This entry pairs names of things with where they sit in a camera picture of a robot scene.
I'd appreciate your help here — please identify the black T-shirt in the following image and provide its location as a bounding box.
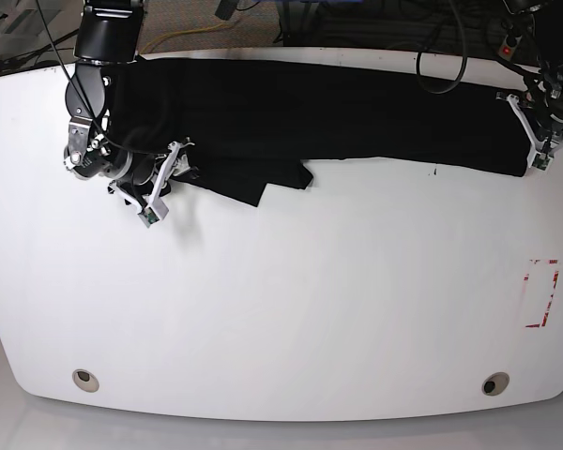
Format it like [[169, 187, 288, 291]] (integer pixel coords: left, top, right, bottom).
[[109, 58, 530, 206]]

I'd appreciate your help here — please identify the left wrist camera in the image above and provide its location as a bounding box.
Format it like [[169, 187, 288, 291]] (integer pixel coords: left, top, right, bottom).
[[529, 151, 554, 172]]

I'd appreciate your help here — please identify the left table grommet hole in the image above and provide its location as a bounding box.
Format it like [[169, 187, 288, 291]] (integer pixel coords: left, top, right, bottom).
[[72, 369, 99, 393]]

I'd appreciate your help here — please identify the right table grommet hole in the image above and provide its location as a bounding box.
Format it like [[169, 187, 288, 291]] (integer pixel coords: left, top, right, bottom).
[[481, 372, 510, 397]]

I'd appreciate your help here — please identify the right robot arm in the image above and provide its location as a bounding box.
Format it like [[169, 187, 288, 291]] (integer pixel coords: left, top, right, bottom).
[[64, 1, 173, 203]]

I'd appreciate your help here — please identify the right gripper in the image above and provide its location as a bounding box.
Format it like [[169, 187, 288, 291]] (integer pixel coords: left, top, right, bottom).
[[64, 116, 166, 191]]

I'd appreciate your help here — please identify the yellow cable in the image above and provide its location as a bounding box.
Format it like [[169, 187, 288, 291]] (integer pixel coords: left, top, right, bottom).
[[140, 18, 231, 55]]

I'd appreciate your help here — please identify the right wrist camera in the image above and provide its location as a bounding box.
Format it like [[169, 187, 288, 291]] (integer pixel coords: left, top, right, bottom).
[[138, 203, 169, 228]]

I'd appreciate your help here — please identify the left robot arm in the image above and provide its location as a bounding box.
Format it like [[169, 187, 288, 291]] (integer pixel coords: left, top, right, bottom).
[[504, 1, 563, 141]]

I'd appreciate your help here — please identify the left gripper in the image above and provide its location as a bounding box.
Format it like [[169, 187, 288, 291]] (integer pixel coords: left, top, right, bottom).
[[520, 61, 563, 141]]

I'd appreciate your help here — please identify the table grommet hole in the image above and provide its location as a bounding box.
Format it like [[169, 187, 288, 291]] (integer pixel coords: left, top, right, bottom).
[[481, 372, 510, 397], [72, 369, 99, 393]]

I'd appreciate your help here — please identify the red tape rectangle marking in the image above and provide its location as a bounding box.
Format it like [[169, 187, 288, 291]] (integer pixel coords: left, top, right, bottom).
[[522, 259, 560, 329]]

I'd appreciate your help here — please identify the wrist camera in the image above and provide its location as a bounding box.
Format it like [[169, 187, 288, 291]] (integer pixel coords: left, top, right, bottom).
[[529, 151, 554, 172], [138, 203, 169, 228]]

